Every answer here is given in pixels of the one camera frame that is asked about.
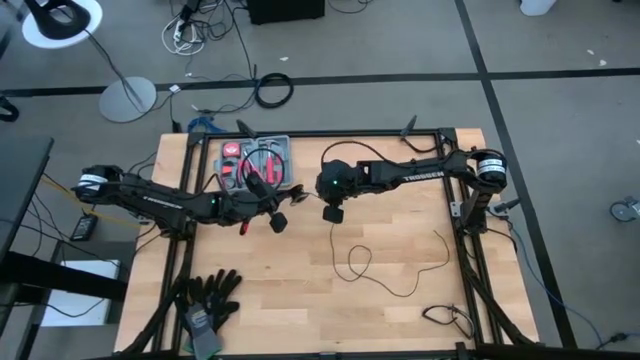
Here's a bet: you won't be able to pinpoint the coiled black floor cable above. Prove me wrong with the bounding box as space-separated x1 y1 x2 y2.
254 72 295 109

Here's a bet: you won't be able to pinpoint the grey caster wheel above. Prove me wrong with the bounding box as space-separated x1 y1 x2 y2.
609 197 640 224

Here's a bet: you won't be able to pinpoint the white power strip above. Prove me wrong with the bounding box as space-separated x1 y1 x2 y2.
161 13 207 57

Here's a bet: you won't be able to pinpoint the black left wrist camera cable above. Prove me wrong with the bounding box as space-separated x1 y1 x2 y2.
238 148 287 190

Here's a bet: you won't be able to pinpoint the black aluminium table frame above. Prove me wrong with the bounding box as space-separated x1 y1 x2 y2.
119 127 546 360

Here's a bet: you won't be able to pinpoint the long thin dark cord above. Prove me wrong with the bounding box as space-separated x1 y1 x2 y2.
303 191 451 299

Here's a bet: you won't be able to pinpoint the grey plastic tool case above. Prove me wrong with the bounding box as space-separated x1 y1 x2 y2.
213 133 294 190

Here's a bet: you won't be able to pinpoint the black box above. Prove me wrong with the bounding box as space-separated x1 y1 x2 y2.
247 0 326 25

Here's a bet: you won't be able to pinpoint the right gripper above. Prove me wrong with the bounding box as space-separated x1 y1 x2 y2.
317 159 362 225

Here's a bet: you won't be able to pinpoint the red handled pliers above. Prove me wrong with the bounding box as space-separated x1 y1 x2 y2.
234 157 262 189

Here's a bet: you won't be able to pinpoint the black work glove grey cuff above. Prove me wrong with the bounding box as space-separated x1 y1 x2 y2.
175 275 221 355
192 268 244 360

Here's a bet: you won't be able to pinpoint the long blue floor cable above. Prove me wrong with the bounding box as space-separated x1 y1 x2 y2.
509 224 606 346

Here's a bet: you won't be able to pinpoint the blue cable coil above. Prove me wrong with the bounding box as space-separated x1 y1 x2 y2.
187 115 229 135

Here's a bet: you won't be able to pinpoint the white ring lamp on stand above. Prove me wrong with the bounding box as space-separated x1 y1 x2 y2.
21 0 158 124

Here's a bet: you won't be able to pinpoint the black power adapter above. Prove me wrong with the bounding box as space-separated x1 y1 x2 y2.
69 213 100 242

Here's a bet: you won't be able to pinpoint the black desk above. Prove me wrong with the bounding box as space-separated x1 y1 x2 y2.
0 133 130 321

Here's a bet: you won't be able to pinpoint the white box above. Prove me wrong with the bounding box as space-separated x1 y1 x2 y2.
42 259 121 327

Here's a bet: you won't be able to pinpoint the white container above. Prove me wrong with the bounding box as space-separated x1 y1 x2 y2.
519 0 557 16

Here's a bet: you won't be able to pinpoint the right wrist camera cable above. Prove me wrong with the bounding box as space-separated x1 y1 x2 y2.
320 139 401 164

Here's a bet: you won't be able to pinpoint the small dark looped cord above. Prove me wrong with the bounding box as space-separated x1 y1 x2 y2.
422 303 475 340

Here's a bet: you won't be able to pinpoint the black floor plug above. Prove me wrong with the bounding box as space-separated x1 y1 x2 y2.
594 332 631 351

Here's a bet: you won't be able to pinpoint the yellow cable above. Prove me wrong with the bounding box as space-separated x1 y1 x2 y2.
42 174 141 231

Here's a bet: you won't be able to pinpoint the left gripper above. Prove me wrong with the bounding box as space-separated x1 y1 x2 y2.
219 184 301 235

